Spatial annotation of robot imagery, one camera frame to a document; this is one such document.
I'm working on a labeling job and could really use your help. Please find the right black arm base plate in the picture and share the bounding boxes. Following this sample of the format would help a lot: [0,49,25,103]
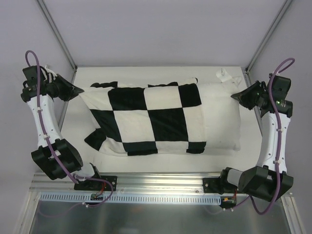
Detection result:
[202,177,243,195]

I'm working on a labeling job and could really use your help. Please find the purple cable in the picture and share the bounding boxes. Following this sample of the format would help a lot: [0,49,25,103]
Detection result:
[25,50,114,208]
[250,58,295,215]

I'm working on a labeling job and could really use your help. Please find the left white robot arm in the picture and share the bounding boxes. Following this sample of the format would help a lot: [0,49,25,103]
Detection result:
[21,66,102,190]

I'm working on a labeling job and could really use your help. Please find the aluminium frame post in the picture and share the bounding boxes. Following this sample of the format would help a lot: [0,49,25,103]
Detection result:
[35,0,78,72]
[245,0,293,74]

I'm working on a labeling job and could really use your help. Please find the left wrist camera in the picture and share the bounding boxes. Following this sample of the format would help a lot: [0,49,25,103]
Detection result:
[40,66,58,83]

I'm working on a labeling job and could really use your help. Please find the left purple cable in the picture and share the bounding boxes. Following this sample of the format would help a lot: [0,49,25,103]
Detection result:
[25,50,114,208]

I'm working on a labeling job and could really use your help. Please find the black white checkered pillowcase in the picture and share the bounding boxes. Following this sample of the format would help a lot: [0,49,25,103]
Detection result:
[80,78,207,156]

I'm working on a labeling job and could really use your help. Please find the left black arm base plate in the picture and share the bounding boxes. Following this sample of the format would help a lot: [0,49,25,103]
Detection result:
[74,175,117,191]

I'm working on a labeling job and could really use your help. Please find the aluminium mounting rail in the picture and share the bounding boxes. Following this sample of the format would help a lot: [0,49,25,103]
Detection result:
[29,173,220,195]

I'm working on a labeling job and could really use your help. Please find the left aluminium frame post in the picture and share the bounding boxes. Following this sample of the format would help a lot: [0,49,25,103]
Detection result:
[35,0,78,72]

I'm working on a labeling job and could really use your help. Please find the white pillow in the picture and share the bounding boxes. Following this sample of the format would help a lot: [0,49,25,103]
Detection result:
[197,68,242,151]

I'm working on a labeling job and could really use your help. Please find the white slotted cable duct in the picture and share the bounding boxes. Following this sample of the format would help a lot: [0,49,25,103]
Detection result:
[39,192,221,205]

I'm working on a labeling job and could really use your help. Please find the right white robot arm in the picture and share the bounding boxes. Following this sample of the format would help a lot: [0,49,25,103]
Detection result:
[218,75,293,202]

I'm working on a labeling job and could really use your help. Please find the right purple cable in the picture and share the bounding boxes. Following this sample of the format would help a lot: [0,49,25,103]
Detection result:
[250,58,295,215]

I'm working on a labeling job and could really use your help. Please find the right aluminium frame post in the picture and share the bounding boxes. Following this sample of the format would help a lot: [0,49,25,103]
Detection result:
[245,0,293,74]

